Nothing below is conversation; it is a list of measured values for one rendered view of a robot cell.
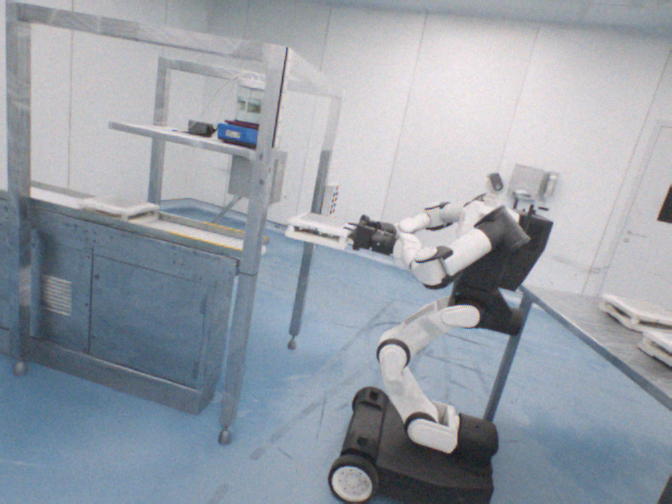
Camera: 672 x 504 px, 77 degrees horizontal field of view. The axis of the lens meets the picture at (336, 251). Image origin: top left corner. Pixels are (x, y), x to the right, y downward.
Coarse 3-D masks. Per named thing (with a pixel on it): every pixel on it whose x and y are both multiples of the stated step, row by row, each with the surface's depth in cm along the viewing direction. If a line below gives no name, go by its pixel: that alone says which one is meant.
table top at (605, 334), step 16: (528, 288) 210; (544, 288) 215; (544, 304) 192; (560, 304) 193; (576, 304) 198; (592, 304) 204; (560, 320) 179; (576, 320) 175; (592, 320) 179; (608, 320) 184; (592, 336) 160; (608, 336) 164; (624, 336) 167; (640, 336) 171; (608, 352) 149; (624, 352) 151; (640, 352) 154; (624, 368) 141; (640, 368) 139; (656, 368) 142; (640, 384) 134; (656, 384) 130
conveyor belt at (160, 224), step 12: (36, 192) 213; (48, 192) 218; (72, 204) 204; (120, 228) 185; (168, 228) 196; (180, 228) 200; (192, 228) 204; (168, 240) 181; (216, 240) 193; (228, 240) 196; (240, 240) 200; (216, 252) 177; (264, 252) 198
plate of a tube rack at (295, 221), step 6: (300, 216) 179; (288, 222) 168; (294, 222) 168; (300, 222) 168; (306, 222) 169; (348, 222) 187; (306, 228) 167; (312, 228) 167; (318, 228) 166; (324, 228) 166; (330, 228) 167; (336, 228) 169; (354, 228) 182; (336, 234) 165; (342, 234) 165; (348, 234) 168
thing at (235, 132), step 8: (224, 128) 171; (232, 128) 170; (240, 128) 170; (248, 128) 169; (256, 128) 170; (224, 136) 172; (232, 136) 171; (240, 136) 170; (248, 136) 170; (256, 136) 169; (248, 144) 170
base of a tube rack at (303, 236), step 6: (288, 234) 169; (294, 234) 169; (300, 234) 169; (306, 234) 169; (312, 234) 171; (354, 234) 187; (306, 240) 168; (312, 240) 168; (318, 240) 167; (324, 240) 167; (330, 240) 167; (348, 240) 174; (330, 246) 167; (336, 246) 166; (342, 246) 166
